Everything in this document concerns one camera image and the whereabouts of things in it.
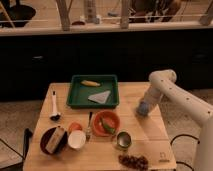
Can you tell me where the wooden block brush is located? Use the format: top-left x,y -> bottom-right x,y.
45,127 -> 65,154

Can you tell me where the small orange fruit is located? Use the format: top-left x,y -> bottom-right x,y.
68,122 -> 82,133

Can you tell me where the white round cup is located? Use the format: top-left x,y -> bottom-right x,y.
68,130 -> 86,150

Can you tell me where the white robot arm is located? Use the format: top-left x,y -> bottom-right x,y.
137,69 -> 213,171

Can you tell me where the orange bowl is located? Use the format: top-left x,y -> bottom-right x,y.
92,110 -> 120,137

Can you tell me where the metal fork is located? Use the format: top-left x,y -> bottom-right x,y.
86,112 -> 93,141

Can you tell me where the black cable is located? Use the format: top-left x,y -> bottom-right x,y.
170,133 -> 201,171

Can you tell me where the small metal cup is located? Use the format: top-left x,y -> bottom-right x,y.
116,131 -> 132,149

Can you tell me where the dark round bowl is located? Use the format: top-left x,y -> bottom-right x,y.
40,127 -> 68,155

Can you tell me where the black clamp on table edge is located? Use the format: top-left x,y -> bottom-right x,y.
23,128 -> 33,157

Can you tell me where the green chili pepper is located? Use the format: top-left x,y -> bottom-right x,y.
100,118 -> 115,134

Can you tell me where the grey folded cloth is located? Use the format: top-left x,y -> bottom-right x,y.
88,90 -> 111,104

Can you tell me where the yellow corn cob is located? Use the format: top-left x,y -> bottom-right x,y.
81,80 -> 101,87

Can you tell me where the green plastic tray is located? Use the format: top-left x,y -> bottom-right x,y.
67,75 -> 119,109

